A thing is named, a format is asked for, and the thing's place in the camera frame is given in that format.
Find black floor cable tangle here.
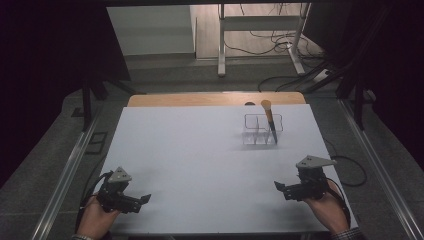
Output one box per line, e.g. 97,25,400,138
222,3,325,61

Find white desk frame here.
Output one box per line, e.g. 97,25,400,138
217,3,313,78

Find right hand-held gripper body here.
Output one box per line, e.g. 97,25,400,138
283,154,338,202

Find black metal stand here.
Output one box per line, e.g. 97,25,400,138
80,74,146,132
301,4,396,131

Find white power strip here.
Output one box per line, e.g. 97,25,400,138
312,68,335,83

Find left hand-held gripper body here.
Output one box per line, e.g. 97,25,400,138
95,166,142,215

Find black square floor frames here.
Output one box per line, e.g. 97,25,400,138
84,131,110,156

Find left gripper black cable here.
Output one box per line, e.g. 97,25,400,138
75,170,114,234

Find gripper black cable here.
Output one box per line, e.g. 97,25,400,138
324,178,353,229
75,170,114,234

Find black cable by power strip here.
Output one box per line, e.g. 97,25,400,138
257,66,326,93

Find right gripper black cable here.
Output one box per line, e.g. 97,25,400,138
324,178,353,229

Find black looped floor cable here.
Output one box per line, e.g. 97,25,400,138
323,137,368,188

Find wooden table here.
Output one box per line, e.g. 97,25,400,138
126,92,307,108

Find aluminium rail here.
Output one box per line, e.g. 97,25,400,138
337,98,424,240
29,99,106,240

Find white board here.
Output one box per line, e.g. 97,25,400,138
101,103,359,235

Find person's right hand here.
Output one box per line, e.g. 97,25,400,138
303,180,351,235

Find white panel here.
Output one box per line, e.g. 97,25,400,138
106,4,196,57

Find black curtain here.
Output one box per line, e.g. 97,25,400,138
0,0,132,189
301,0,424,169

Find person's left hand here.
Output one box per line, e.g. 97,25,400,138
76,200,121,240

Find clear acrylic organizer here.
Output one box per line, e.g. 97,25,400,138
241,113,285,147

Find makeup brush with dark handle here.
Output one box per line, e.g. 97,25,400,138
260,99,279,145

